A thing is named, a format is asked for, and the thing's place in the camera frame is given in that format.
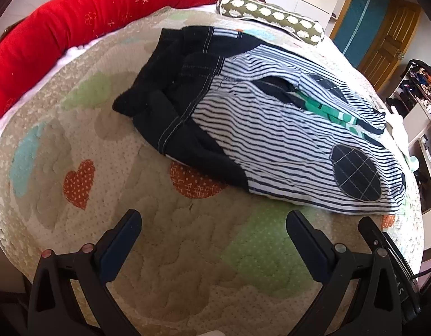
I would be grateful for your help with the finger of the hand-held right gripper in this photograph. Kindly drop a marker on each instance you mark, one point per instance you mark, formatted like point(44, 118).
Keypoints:
point(373, 231)

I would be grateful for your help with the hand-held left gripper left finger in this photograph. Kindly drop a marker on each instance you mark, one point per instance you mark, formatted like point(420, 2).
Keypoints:
point(119, 241)

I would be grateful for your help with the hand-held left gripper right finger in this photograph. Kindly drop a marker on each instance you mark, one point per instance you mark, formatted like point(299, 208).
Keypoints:
point(308, 245)

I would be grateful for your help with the striped navy white shirt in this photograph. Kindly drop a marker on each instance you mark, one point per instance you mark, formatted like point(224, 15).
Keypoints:
point(271, 129)

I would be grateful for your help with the quilted patchwork blanket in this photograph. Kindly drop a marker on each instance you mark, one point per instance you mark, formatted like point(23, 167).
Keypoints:
point(131, 189)

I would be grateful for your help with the white cloth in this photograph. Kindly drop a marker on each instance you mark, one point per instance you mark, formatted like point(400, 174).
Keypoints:
point(399, 129)

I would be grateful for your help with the beige desk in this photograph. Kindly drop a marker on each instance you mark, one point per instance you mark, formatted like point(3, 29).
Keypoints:
point(422, 136)

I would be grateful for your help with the cluttered shelf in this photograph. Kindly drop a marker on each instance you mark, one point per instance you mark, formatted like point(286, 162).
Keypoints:
point(420, 77)

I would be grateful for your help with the wooden door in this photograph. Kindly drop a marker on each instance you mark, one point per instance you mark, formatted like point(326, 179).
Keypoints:
point(390, 42)

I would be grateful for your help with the teal glass door panel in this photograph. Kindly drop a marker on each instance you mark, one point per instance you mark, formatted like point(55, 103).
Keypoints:
point(362, 17)

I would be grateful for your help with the red bolster pillow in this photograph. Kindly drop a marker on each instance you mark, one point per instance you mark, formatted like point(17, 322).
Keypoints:
point(61, 35)

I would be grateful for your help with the olive patterned bolster pillow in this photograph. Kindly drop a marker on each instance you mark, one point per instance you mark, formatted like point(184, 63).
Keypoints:
point(271, 15)

